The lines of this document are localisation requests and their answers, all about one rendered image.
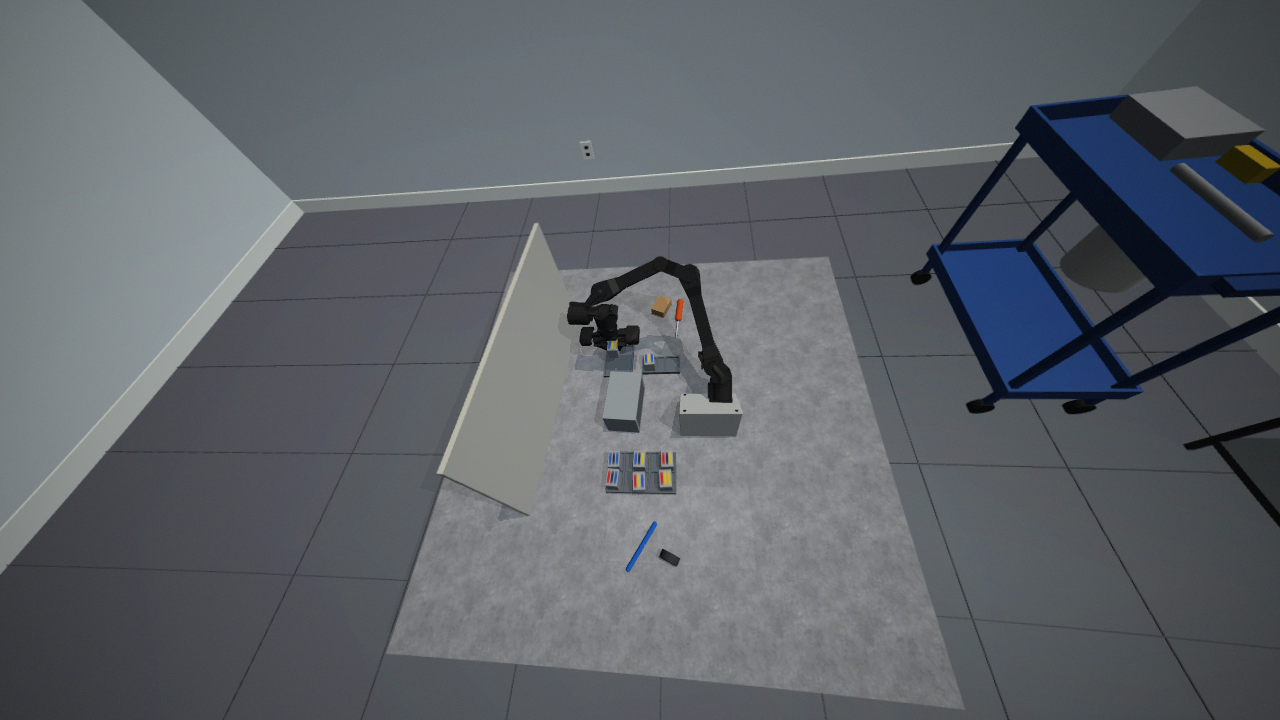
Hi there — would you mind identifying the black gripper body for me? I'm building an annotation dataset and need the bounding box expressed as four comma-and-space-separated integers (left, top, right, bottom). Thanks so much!
580, 323, 640, 346

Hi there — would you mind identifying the blue long thin bar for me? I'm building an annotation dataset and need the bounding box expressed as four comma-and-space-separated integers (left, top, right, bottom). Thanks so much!
626, 521, 657, 571

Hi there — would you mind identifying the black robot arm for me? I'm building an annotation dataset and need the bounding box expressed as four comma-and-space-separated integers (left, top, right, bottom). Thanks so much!
567, 256, 732, 404

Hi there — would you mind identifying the tan cardboard box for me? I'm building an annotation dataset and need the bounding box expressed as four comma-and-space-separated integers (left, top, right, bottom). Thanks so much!
652, 296, 672, 318

